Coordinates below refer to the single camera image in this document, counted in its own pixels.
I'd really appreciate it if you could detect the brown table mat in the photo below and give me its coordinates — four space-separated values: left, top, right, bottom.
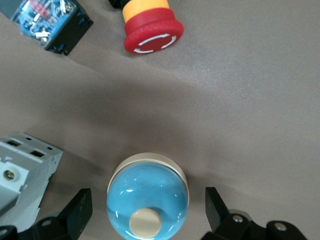
0 0 320 240

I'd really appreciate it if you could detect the white circuit breaker red switch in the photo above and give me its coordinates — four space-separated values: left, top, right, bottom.
0 132 64 232

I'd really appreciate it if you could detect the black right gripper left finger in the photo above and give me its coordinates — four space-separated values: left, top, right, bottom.
0 188 93 240

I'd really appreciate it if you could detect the red emergency button yellow collar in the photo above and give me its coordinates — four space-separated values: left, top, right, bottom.
108 0 185 55

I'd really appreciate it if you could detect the red push button black block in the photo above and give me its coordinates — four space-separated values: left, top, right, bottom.
0 0 95 56

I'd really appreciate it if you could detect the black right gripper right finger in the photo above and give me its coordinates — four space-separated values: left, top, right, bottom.
201 186 308 240

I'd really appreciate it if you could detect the blue desk bell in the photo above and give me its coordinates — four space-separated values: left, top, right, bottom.
106 152 190 240

